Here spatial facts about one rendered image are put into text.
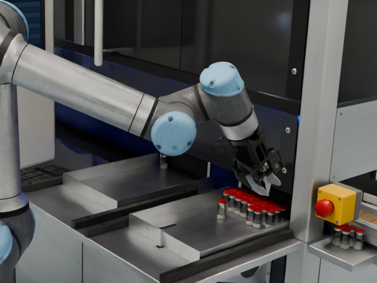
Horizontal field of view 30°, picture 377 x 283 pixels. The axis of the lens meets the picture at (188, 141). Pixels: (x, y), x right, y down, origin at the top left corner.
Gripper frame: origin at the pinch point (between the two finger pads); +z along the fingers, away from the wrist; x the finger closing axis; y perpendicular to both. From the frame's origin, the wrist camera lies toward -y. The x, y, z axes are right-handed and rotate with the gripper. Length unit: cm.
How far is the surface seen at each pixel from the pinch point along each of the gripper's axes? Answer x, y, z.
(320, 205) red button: 7.5, 8.3, 7.4
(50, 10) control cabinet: 5, -104, -14
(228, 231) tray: -8.2, -10.5, 14.8
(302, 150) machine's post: 14.3, -2.3, 1.7
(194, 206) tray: -7.8, -26.5, 17.2
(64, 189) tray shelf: -30, -55, 8
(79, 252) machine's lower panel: -35, -87, 58
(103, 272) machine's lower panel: -33, -73, 59
